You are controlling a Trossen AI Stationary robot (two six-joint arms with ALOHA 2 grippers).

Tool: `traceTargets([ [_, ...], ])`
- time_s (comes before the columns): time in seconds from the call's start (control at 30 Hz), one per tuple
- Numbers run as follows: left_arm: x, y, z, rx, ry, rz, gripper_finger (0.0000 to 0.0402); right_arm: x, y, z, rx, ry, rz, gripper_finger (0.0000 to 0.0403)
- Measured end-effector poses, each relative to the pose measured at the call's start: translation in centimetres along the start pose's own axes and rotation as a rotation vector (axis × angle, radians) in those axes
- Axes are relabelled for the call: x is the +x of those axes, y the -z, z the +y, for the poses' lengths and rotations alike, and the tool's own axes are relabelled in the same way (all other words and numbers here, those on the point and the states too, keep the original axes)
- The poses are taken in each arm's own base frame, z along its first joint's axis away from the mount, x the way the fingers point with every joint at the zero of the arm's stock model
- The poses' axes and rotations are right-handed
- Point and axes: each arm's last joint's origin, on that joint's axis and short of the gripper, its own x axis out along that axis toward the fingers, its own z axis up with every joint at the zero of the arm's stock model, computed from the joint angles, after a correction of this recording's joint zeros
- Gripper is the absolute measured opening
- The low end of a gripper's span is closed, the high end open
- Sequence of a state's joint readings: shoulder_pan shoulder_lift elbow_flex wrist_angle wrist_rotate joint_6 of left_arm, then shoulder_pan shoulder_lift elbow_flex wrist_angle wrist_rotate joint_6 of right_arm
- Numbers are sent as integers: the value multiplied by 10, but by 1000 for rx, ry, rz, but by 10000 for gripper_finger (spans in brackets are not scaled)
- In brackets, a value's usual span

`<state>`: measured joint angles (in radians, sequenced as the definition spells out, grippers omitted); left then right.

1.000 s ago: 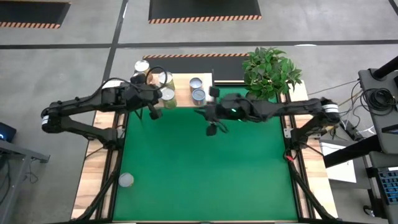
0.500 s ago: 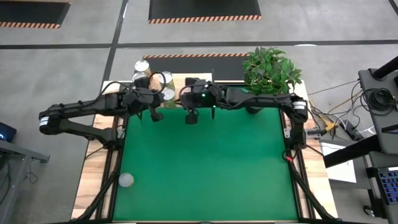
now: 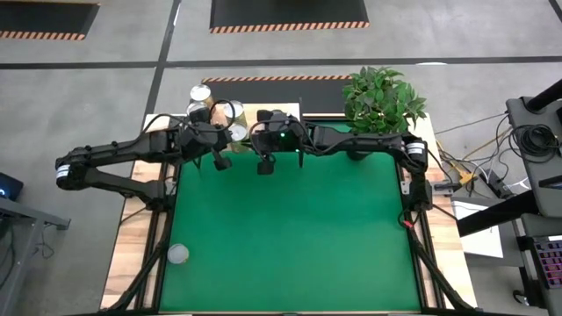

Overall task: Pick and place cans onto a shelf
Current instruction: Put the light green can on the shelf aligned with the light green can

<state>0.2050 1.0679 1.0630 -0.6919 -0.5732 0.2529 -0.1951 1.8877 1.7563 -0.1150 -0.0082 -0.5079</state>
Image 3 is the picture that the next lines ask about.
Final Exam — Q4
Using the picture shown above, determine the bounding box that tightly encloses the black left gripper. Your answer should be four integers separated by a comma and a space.
177, 110, 234, 162

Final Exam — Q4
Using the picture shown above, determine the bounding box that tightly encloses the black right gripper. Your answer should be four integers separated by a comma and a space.
249, 109, 308, 154

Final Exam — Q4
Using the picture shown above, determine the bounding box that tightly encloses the pale green Pears can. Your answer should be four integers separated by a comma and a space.
227, 122, 249, 153

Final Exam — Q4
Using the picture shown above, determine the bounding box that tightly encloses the pale green Oranges can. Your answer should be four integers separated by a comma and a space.
221, 99, 247, 126

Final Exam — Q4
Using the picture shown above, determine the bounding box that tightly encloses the cream orange Green label can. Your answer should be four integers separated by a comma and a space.
166, 242, 191, 266

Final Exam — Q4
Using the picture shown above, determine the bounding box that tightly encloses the black mat orange striped edge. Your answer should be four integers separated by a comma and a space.
208, 0, 371, 35
0, 0, 101, 42
200, 75, 353, 115

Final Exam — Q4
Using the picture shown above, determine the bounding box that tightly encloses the potted green plant black pot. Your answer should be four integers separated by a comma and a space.
341, 65, 428, 162

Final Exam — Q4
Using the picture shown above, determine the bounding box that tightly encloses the green table mat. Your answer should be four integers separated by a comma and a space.
158, 121, 422, 313

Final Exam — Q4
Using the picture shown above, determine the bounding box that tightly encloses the grey desk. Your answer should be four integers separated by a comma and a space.
0, 197, 72, 316

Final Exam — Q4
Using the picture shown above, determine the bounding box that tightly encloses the black device blue light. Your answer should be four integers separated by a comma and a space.
0, 171, 25, 203

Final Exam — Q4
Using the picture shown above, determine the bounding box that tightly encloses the black power strip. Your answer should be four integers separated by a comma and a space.
482, 169, 511, 199

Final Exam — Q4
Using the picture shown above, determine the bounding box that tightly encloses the black bar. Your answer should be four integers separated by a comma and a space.
456, 188, 540, 239

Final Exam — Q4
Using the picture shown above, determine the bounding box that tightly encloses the white paper sheet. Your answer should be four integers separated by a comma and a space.
450, 199, 505, 260

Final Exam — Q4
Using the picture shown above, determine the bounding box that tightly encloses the grey equipment cart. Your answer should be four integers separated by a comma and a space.
504, 78, 562, 220

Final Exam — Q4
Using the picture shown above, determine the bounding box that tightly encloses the backlit keyboard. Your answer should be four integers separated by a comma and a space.
532, 239, 562, 291

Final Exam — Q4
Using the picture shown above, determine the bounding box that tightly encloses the wooden shelf black metal frame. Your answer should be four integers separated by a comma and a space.
142, 97, 305, 170

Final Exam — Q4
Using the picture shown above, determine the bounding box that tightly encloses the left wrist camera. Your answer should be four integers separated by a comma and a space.
213, 151, 234, 172

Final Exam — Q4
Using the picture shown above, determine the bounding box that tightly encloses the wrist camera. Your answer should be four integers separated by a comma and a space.
256, 158, 277, 176
213, 151, 234, 172

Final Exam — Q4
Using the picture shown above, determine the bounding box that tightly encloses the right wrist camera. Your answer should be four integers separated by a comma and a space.
256, 158, 277, 176

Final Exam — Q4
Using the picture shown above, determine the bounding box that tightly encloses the yellow cable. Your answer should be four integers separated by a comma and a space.
436, 140, 479, 188

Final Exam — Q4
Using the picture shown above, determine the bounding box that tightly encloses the coiled black cable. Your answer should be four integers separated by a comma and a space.
510, 124, 562, 159

